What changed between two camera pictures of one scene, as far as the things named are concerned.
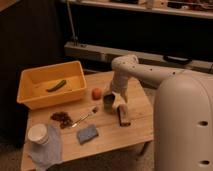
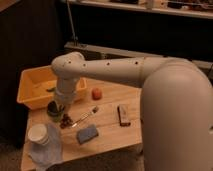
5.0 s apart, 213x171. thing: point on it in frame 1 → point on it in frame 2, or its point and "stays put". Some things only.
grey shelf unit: [98, 31] stays put
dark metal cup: [108, 102] → [55, 111]
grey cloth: [48, 154] stays put
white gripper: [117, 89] → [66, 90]
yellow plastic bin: [34, 83] stays put
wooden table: [86, 130] stays put
